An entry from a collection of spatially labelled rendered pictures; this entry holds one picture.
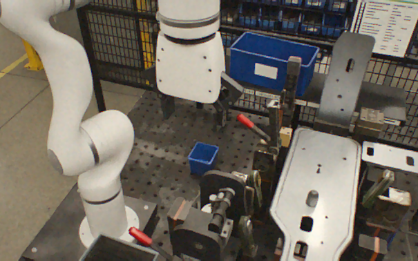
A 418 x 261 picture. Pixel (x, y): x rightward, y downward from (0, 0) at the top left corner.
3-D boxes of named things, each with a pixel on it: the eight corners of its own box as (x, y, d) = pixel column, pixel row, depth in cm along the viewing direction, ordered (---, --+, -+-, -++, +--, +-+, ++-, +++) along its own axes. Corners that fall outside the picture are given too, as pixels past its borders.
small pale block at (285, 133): (276, 209, 140) (290, 135, 117) (267, 206, 141) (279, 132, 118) (278, 202, 143) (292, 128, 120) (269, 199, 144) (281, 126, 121)
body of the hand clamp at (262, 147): (264, 226, 135) (276, 155, 112) (245, 220, 136) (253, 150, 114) (267, 213, 139) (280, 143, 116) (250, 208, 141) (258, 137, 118)
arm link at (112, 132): (72, 189, 110) (53, 125, 96) (122, 159, 121) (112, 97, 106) (95, 211, 104) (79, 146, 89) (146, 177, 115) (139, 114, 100)
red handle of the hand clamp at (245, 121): (278, 150, 112) (237, 117, 110) (273, 153, 113) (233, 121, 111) (281, 141, 115) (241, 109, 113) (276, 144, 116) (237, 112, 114)
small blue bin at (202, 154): (210, 179, 152) (210, 164, 146) (187, 173, 155) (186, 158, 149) (219, 162, 160) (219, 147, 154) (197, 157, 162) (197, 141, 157)
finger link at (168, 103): (146, 83, 61) (150, 117, 65) (164, 87, 60) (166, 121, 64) (156, 74, 63) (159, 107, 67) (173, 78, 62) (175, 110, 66)
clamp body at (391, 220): (378, 282, 118) (419, 213, 96) (340, 269, 122) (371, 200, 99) (379, 257, 125) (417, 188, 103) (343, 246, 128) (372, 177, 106)
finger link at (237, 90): (195, 64, 56) (194, 94, 60) (244, 76, 54) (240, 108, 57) (198, 61, 57) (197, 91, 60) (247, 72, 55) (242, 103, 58)
